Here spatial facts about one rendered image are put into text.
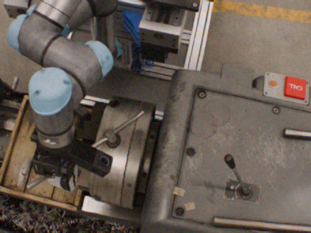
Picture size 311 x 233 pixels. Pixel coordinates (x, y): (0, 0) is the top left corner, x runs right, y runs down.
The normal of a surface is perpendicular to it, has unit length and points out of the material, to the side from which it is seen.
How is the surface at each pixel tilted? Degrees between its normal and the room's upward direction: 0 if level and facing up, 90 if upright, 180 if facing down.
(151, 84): 0
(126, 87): 0
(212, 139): 0
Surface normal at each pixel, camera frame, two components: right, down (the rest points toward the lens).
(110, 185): -0.15, 0.50
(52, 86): 0.08, -0.63
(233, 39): 0.02, -0.37
